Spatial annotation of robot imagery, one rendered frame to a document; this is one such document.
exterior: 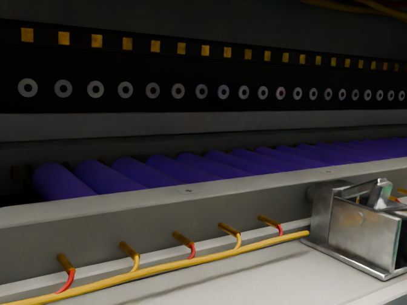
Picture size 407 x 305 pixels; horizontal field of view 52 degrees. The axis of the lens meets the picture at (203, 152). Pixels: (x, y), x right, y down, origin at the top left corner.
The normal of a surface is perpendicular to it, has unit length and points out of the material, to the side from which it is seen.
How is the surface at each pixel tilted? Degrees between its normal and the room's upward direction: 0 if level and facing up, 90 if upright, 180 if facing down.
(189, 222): 110
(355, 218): 90
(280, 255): 21
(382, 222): 90
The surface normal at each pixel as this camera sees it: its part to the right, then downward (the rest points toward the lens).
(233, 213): 0.56, 0.18
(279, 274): 0.05, -0.98
